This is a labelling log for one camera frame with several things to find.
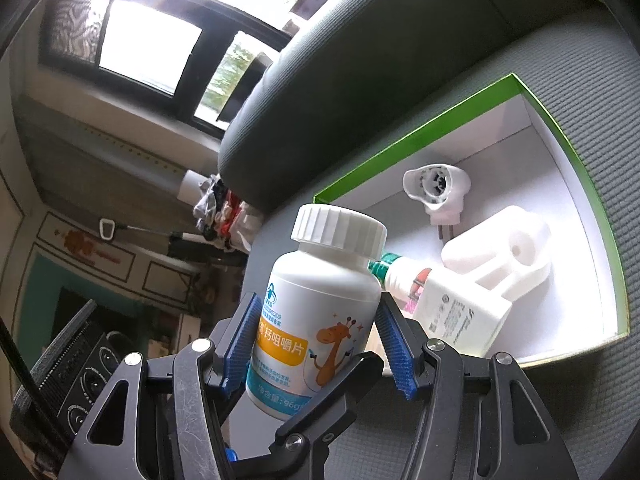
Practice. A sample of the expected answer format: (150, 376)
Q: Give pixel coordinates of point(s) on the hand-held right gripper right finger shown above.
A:
(395, 350)

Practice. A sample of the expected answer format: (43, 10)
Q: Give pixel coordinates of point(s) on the pile of clothes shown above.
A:
(225, 215)

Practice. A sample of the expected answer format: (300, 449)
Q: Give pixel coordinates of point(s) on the white plastic holder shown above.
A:
(495, 255)

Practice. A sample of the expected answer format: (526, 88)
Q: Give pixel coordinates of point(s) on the green cardboard box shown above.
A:
(550, 185)

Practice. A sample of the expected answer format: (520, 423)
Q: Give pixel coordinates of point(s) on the white power adapter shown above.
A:
(455, 315)

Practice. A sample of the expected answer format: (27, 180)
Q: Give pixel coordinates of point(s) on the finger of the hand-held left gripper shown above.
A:
(230, 455)
(325, 410)

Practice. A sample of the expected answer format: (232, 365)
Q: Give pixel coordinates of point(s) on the white bottle with giraffe label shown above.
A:
(320, 310)

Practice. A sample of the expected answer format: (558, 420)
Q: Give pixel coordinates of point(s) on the white bottle with green label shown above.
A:
(402, 275)

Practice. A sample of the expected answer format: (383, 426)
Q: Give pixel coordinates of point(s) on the black framed window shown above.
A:
(145, 50)

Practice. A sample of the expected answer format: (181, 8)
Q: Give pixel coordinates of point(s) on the long black planter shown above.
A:
(245, 90)

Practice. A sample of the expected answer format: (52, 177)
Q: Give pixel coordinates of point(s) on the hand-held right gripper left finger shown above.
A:
(240, 340)

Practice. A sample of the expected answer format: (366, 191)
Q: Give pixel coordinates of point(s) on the white plug-in heater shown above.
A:
(435, 190)

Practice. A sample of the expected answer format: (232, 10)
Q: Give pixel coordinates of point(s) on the grey sofa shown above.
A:
(375, 60)

